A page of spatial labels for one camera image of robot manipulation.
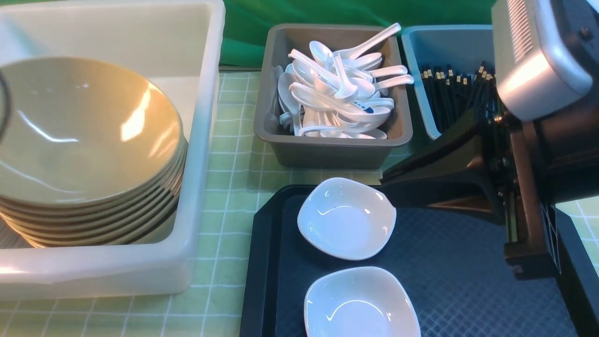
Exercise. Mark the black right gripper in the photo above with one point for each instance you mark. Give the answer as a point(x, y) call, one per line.
point(549, 161)

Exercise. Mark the white square sauce dish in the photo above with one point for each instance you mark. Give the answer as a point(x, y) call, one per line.
point(347, 219)
point(365, 301)

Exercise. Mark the pile of black chopsticks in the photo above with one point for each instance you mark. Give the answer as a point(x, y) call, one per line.
point(451, 93)

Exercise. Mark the black plastic serving tray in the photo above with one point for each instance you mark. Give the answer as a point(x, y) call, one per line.
point(451, 266)

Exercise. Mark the blue plastic chopstick bin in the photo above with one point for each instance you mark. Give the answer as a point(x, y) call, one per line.
point(465, 47)

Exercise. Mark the pile of white spoons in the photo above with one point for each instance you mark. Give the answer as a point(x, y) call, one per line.
point(339, 94)

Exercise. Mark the green backdrop cloth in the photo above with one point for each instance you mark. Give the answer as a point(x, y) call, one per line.
point(247, 22)

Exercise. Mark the large white plastic tub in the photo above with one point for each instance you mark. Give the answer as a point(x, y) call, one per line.
point(176, 44)

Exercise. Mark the stack of tan bowls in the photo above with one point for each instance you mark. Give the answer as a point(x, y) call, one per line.
point(92, 154)

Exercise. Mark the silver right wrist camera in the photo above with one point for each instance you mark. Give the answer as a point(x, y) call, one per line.
point(536, 74)

